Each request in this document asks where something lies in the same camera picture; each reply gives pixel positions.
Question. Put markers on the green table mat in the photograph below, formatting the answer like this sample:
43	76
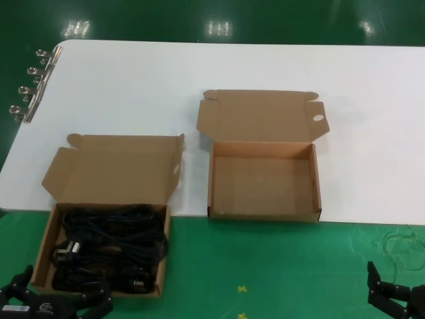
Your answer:
265	266

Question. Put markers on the cardboard box with round hole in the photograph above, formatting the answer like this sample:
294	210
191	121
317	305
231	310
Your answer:
262	186

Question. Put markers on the silver metal binder clip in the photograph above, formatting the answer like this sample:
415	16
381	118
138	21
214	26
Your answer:
41	52
23	89
32	70
15	109

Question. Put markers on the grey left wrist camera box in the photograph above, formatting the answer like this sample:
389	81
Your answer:
15	310

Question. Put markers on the cardboard box with slotted flap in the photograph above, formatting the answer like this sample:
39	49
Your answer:
116	166

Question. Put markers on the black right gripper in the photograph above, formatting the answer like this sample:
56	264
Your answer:
418	302

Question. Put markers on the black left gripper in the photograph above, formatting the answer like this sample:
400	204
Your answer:
56	302

